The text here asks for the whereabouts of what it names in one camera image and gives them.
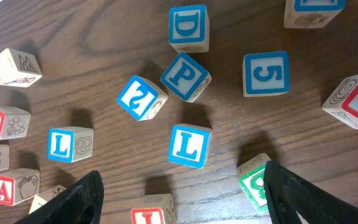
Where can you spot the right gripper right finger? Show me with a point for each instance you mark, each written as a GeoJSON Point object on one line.
{"type": "Point", "coordinates": [290, 197]}

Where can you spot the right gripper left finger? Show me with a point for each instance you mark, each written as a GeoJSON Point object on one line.
{"type": "Point", "coordinates": [80, 204]}

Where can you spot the blue letter L block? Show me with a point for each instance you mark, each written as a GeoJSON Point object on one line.
{"type": "Point", "coordinates": [70, 144]}

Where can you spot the green letter B block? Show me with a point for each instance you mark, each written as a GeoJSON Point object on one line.
{"type": "Point", "coordinates": [250, 177]}

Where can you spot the yellow block centre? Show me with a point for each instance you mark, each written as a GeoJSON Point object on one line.
{"type": "Point", "coordinates": [44, 197]}

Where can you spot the red letter I block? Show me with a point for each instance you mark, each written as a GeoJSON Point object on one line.
{"type": "Point", "coordinates": [154, 209]}

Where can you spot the red letter A block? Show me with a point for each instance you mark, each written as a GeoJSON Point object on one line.
{"type": "Point", "coordinates": [19, 185]}

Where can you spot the blue number 1 block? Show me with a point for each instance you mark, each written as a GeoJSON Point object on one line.
{"type": "Point", "coordinates": [189, 145]}

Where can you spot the red letter U block right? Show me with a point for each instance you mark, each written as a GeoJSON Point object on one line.
{"type": "Point", "coordinates": [343, 102]}

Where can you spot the red letter u block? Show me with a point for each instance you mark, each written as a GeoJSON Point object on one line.
{"type": "Point", "coordinates": [343, 102]}
{"type": "Point", "coordinates": [14, 122]}

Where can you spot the red letter U block left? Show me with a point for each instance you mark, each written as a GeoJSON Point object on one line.
{"type": "Point", "coordinates": [14, 122]}

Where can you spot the blue number 5 block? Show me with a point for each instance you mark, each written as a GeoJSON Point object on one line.
{"type": "Point", "coordinates": [266, 74]}

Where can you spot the blue number 2 block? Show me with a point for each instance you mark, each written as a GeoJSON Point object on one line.
{"type": "Point", "coordinates": [141, 98]}

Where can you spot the blue letter P block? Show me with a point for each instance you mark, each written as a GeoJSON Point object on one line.
{"type": "Point", "coordinates": [186, 78]}

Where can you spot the yellow block top row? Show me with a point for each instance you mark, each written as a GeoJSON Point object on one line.
{"type": "Point", "coordinates": [18, 69]}

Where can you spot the blue letter Q block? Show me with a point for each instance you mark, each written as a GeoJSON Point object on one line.
{"type": "Point", "coordinates": [311, 14]}

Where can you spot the blue letter D block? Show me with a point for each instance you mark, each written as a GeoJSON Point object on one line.
{"type": "Point", "coordinates": [188, 29]}

